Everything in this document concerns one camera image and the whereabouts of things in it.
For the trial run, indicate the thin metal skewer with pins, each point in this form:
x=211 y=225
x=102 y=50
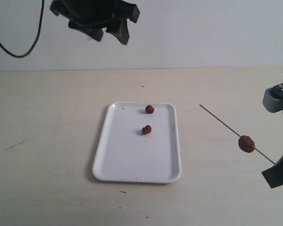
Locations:
x=236 y=133

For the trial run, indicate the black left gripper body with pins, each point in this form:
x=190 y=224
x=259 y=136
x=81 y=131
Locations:
x=92 y=14

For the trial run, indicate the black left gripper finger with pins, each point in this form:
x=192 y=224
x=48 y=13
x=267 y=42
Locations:
x=95 y=34
x=119 y=30

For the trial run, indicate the white rectangular plastic tray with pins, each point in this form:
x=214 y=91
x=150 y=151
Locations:
x=124 y=154

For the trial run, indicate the dark red round fruit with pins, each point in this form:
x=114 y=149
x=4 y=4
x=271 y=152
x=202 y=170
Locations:
x=149 y=109
x=146 y=130
x=246 y=144

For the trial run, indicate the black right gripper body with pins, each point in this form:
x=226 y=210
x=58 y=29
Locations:
x=274 y=175

